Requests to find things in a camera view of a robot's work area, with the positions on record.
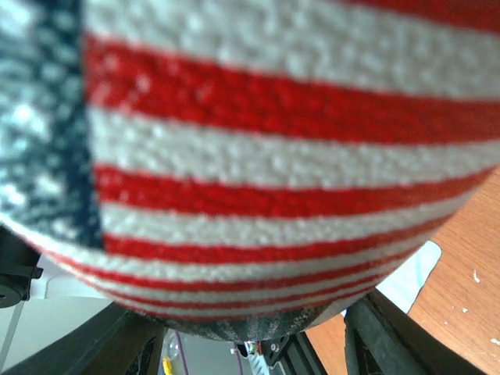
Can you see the flag newsprint glasses case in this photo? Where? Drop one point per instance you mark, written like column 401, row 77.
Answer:
column 242, row 170

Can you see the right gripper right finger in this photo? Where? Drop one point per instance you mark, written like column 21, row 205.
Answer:
column 381, row 339

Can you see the black aluminium front rail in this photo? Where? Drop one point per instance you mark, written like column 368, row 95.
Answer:
column 291, row 355

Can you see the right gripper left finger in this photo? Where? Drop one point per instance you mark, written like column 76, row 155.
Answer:
column 114, row 341

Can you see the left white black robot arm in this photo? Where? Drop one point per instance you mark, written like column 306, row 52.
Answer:
column 19, row 266

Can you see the light blue cleaning cloth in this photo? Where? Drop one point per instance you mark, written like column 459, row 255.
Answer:
column 403, row 286

